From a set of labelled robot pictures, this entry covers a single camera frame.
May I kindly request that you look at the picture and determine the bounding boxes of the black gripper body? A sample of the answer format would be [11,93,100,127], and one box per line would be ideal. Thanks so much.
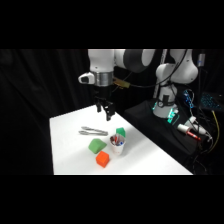
[93,85,116,113]

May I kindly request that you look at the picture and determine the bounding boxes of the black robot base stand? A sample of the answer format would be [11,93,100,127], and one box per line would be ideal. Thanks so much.
[123,99,214,158]

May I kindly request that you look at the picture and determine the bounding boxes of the small green block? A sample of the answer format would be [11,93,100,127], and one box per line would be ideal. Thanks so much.
[115,126,127,139]

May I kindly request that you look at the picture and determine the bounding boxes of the green wedge block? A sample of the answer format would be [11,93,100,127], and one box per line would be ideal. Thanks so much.
[87,137,108,155]

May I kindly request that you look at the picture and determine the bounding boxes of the white paper cup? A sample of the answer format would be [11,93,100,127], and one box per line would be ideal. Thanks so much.
[109,132,127,156]

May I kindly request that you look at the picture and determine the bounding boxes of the orange cube block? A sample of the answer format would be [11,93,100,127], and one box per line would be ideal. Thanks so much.
[95,150,111,169]

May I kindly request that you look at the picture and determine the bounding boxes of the black curtain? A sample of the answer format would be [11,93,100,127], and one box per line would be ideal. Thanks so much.
[0,49,224,176]

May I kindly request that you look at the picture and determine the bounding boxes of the green lit control box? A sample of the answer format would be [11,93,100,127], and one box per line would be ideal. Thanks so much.
[167,107,180,125]

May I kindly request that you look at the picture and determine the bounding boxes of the white cylinder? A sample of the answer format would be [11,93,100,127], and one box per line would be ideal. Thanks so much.
[176,123,190,134]

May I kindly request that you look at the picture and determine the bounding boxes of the blue lit circuit board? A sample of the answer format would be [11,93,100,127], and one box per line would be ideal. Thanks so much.
[182,88,197,110]

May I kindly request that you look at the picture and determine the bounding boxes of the red tipped marker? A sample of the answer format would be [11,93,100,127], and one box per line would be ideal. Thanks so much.
[186,130,203,142]

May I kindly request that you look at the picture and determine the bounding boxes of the laptop with lit keyboard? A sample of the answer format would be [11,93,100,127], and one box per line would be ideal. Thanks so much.
[199,92,224,112]

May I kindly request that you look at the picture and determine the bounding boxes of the brass cable connector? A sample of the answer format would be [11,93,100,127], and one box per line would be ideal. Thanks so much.
[112,78,132,90]

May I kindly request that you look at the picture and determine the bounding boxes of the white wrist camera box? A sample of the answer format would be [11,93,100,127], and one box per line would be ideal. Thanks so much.
[77,72,96,85]

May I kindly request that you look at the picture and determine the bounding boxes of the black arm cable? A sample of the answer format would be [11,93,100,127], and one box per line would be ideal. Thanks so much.
[128,49,190,90]

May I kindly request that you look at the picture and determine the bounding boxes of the yellow cable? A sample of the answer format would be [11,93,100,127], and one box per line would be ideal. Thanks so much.
[211,109,221,153]

